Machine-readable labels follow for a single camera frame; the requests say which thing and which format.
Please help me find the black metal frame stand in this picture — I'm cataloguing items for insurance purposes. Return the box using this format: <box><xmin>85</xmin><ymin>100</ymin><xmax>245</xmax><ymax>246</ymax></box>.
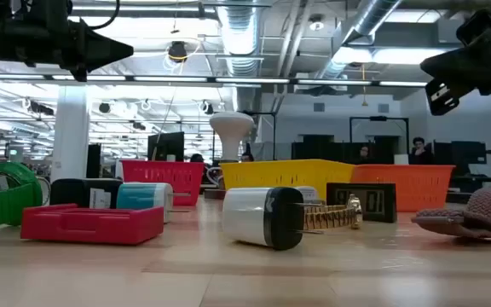
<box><xmin>349</xmin><ymin>115</ymin><xmax>411</xmax><ymax>155</ymax></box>

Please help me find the black hanging cable reel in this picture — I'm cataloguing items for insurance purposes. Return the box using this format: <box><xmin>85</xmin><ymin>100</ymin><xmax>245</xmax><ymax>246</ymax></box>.
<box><xmin>167</xmin><ymin>40</ymin><xmax>188</xmax><ymax>64</ymax></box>

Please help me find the silver corrugated air duct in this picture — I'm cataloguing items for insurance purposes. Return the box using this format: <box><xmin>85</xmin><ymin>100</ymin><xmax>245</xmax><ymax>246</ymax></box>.
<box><xmin>217</xmin><ymin>0</ymin><xmax>264</xmax><ymax>78</ymax></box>

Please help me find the black framed clock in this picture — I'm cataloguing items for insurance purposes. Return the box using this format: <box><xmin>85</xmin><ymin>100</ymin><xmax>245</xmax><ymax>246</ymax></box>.
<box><xmin>326</xmin><ymin>182</ymin><xmax>398</xmax><ymax>223</ymax></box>

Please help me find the red plastic basket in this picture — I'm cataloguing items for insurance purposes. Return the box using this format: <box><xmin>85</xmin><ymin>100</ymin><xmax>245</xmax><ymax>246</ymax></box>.
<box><xmin>120</xmin><ymin>159</ymin><xmax>206</xmax><ymax>207</ymax></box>

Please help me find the long ceiling light bar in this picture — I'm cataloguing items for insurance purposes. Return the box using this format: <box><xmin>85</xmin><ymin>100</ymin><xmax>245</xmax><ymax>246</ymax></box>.
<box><xmin>0</xmin><ymin>73</ymin><xmax>429</xmax><ymax>88</ymax></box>

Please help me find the black monitor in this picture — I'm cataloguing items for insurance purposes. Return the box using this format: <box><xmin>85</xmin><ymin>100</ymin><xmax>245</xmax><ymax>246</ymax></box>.
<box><xmin>147</xmin><ymin>131</ymin><xmax>186</xmax><ymax>162</ymax></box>

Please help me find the white pillar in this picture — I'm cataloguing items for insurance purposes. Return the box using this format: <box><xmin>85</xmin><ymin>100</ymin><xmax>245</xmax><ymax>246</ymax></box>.
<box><xmin>50</xmin><ymin>84</ymin><xmax>91</xmax><ymax>182</ymax></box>

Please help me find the black tall speaker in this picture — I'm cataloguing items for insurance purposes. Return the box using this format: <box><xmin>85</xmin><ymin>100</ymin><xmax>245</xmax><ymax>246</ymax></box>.
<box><xmin>85</xmin><ymin>143</ymin><xmax>102</xmax><ymax>179</ymax></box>

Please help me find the black monitor on arm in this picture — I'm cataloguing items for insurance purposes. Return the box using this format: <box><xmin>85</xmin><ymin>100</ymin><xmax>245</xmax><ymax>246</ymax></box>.
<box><xmin>432</xmin><ymin>140</ymin><xmax>491</xmax><ymax>180</ymax></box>

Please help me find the red plastic tray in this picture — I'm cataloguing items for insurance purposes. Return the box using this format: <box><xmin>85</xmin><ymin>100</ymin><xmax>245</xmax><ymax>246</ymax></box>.
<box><xmin>20</xmin><ymin>203</ymin><xmax>165</xmax><ymax>246</ymax></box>

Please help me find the white mushroom-shaped lamp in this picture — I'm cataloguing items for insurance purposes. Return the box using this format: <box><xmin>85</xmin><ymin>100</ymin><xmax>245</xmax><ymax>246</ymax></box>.
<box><xmin>209</xmin><ymin>111</ymin><xmax>256</xmax><ymax>162</ymax></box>

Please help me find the orange plastic basket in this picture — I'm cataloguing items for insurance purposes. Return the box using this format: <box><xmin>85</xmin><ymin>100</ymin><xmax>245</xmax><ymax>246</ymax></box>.
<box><xmin>349</xmin><ymin>164</ymin><xmax>456</xmax><ymax>213</ymax></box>

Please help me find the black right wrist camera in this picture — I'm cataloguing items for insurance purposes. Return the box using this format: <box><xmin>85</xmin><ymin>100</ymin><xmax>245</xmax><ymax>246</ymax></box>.
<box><xmin>456</xmin><ymin>6</ymin><xmax>491</xmax><ymax>46</ymax></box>

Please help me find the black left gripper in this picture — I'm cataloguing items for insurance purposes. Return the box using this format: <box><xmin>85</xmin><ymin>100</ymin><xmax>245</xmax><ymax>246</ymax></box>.
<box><xmin>0</xmin><ymin>16</ymin><xmax>135</xmax><ymax>82</ymax></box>

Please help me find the maroon braided watch band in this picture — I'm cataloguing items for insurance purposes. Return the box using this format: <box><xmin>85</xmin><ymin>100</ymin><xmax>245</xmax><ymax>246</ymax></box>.
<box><xmin>411</xmin><ymin>185</ymin><xmax>491</xmax><ymax>240</ymax></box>

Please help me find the yellow plastic basket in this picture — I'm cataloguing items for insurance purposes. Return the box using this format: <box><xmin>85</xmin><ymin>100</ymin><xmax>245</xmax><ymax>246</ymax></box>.
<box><xmin>219</xmin><ymin>159</ymin><xmax>356</xmax><ymax>210</ymax></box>

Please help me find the white and black charger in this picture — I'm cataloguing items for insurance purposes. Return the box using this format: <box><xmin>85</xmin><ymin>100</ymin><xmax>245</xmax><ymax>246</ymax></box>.
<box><xmin>222</xmin><ymin>186</ymin><xmax>326</xmax><ymax>252</ymax></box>

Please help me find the green plastic basket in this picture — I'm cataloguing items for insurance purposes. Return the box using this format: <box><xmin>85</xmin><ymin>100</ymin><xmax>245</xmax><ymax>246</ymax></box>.
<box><xmin>0</xmin><ymin>161</ymin><xmax>44</xmax><ymax>234</ymax></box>

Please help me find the teal and white charger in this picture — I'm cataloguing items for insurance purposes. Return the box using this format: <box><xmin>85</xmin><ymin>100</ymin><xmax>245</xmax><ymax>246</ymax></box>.
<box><xmin>116</xmin><ymin>182</ymin><xmax>192</xmax><ymax>224</ymax></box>

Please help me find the silver slanted air duct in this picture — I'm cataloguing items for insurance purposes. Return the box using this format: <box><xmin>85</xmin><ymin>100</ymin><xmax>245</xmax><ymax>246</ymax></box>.
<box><xmin>316</xmin><ymin>0</ymin><xmax>402</xmax><ymax>80</ymax></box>

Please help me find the black charger with white label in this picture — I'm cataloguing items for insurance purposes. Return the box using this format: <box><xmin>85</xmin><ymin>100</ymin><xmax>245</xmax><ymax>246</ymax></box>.
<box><xmin>49</xmin><ymin>177</ymin><xmax>124</xmax><ymax>210</ymax></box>

